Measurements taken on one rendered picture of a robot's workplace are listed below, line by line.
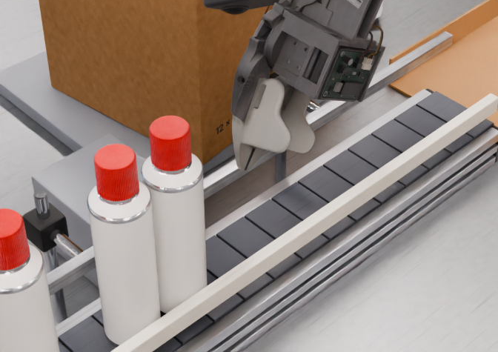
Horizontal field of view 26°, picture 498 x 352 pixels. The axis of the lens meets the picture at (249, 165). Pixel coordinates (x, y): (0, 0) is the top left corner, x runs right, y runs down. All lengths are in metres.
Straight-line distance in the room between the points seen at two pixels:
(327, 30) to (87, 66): 0.43
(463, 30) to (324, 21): 0.56
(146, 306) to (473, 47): 0.66
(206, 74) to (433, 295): 0.32
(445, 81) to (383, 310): 0.39
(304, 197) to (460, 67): 0.36
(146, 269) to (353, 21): 0.27
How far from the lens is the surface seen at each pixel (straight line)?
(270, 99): 0.91
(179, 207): 0.90
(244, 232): 1.07
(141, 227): 0.87
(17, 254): 0.81
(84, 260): 0.94
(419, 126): 1.21
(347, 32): 0.88
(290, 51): 0.90
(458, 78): 1.37
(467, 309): 1.09
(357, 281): 1.10
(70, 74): 1.28
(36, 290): 0.83
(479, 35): 1.46
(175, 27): 1.10
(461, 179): 1.21
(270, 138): 0.92
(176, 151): 0.87
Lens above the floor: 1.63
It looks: 41 degrees down
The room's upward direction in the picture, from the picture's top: straight up
